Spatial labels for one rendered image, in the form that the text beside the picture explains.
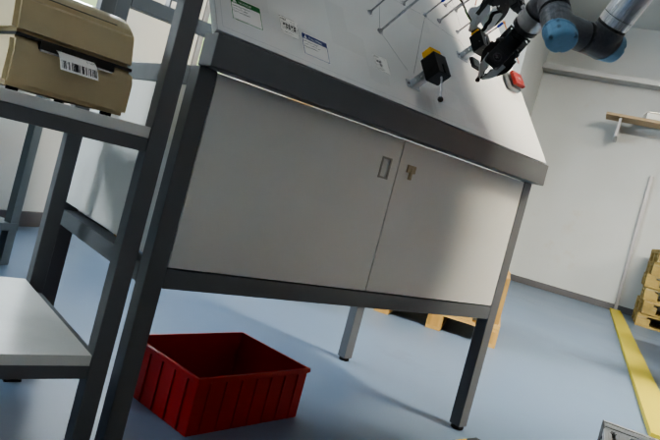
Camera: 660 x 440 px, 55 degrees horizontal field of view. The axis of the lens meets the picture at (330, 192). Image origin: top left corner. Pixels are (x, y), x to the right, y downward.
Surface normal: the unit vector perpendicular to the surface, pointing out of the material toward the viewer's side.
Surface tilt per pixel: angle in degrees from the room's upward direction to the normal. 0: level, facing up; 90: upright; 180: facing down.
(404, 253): 90
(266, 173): 90
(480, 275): 90
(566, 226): 90
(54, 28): 72
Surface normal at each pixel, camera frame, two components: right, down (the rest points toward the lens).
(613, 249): -0.38, -0.08
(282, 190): 0.62, 0.18
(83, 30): 0.71, -0.12
